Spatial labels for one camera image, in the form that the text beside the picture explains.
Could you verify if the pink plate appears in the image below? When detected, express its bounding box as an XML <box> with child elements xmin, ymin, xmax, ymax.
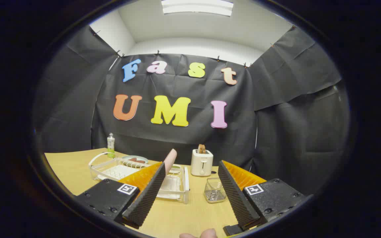
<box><xmin>163</xmin><ymin>148</ymin><xmax>178</xmax><ymax>176</ymax></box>

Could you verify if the white toaster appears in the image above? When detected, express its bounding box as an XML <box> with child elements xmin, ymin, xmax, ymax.
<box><xmin>191</xmin><ymin>149</ymin><xmax>214</xmax><ymax>177</ymax></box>

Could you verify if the clear bottle with green liquid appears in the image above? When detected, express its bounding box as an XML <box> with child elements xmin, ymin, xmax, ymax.
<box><xmin>107</xmin><ymin>133</ymin><xmax>115</xmax><ymax>158</ymax></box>

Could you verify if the white wire dish rack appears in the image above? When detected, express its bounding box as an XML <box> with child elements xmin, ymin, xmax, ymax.
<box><xmin>89</xmin><ymin>152</ymin><xmax>190</xmax><ymax>204</ymax></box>

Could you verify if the ceiling light panel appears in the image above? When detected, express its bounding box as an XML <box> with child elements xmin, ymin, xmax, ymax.
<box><xmin>161</xmin><ymin>0</ymin><xmax>234</xmax><ymax>17</ymax></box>

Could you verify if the pale green plate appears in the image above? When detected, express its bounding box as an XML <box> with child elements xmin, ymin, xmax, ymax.
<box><xmin>121</xmin><ymin>155</ymin><xmax>148</xmax><ymax>165</ymax></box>

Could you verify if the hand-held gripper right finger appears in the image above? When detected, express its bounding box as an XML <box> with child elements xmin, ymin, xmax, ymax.
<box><xmin>218</xmin><ymin>160</ymin><xmax>306</xmax><ymax>236</ymax></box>

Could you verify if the metal wire basket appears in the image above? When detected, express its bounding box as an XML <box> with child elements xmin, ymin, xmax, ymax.
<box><xmin>204</xmin><ymin>178</ymin><xmax>227</xmax><ymax>203</ymax></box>

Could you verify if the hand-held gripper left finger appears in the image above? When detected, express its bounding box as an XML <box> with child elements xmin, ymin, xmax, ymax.
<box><xmin>75</xmin><ymin>161</ymin><xmax>166</xmax><ymax>229</ymax></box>

